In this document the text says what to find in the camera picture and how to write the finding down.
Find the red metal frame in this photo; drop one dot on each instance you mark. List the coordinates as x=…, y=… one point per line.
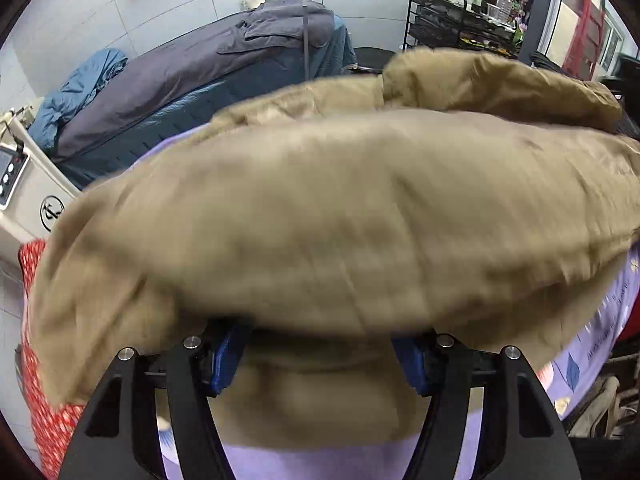
x=582, y=35

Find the red patterned cloth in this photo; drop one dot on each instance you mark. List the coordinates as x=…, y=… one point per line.
x=50, y=425

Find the tan padded jacket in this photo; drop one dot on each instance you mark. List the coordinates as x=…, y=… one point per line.
x=325, y=210

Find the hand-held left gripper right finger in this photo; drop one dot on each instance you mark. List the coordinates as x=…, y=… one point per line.
x=410, y=360

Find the black round stool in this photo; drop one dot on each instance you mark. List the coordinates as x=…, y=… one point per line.
x=375, y=57

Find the beige fabric bundle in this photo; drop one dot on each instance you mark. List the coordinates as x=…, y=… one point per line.
x=595, y=405

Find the thin metal pole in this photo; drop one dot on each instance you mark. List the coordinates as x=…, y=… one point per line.
x=305, y=10

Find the white machine with screen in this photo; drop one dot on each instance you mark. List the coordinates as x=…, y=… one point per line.
x=25, y=210

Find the teal blue blanket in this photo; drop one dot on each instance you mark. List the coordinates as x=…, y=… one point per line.
x=75, y=95

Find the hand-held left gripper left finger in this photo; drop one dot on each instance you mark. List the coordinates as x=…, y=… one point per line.
x=225, y=360

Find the black door frame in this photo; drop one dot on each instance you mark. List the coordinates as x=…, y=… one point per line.
x=545, y=0

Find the black metal cart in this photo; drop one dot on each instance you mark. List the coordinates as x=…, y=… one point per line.
x=435, y=25

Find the lavender printed bed sheet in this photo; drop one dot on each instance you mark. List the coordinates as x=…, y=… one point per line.
x=325, y=460

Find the blue massage bed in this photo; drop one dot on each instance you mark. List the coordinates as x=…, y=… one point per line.
x=165, y=125

